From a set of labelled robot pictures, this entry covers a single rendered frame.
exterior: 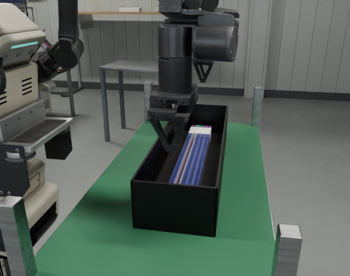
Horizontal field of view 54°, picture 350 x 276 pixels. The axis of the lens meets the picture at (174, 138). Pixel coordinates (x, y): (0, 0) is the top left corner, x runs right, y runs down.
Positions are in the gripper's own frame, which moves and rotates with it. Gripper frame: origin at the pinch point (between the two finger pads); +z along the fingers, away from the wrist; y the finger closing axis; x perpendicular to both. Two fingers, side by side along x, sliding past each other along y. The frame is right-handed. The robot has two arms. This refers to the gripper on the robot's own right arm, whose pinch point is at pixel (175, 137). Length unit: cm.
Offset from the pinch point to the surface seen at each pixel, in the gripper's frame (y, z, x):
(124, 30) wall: 492, 22, 176
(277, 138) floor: 308, 117, -58
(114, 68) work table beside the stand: 263, 38, 109
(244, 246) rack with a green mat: -2.1, 20.6, -14.2
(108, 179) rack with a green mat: 18.4, 21.0, 21.3
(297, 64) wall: 489, 65, -98
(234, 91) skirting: 488, 112, -7
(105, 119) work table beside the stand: 264, 93, 123
